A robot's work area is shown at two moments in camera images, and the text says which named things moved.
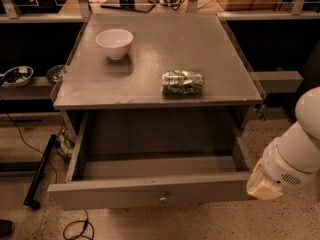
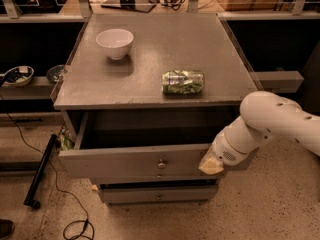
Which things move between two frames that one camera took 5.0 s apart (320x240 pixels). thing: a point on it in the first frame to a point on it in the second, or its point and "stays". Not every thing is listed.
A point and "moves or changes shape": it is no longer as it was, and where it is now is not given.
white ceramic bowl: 116,42 stays
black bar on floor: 32,194 stays
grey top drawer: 146,157 moves or changes shape
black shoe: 6,228 stays
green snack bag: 181,83 stays
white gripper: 279,170 to 224,152
